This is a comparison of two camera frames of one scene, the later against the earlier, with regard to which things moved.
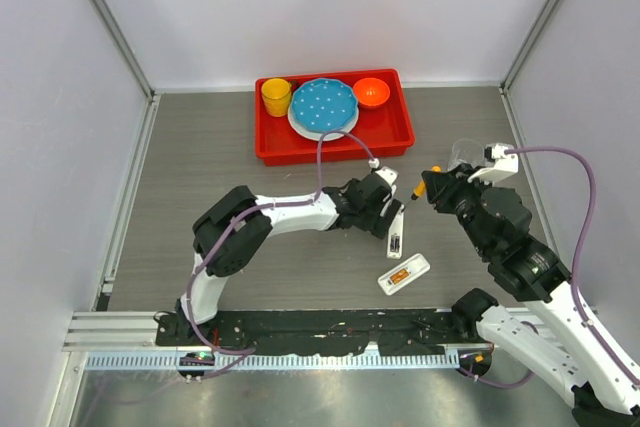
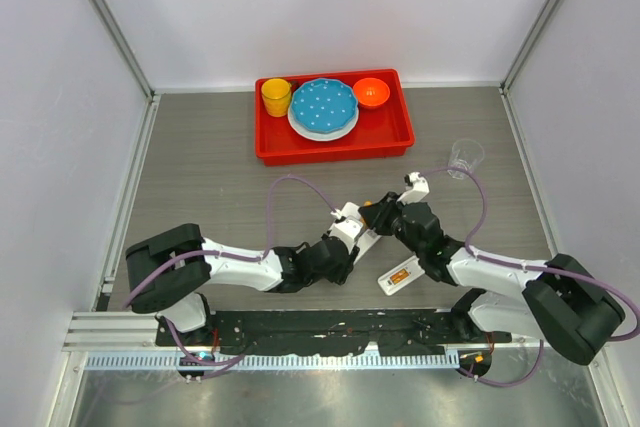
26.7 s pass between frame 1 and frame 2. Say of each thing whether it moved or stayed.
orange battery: stayed
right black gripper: moved
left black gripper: moved
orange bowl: stayed
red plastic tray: stayed
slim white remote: moved
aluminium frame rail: stayed
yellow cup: stayed
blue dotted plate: stayed
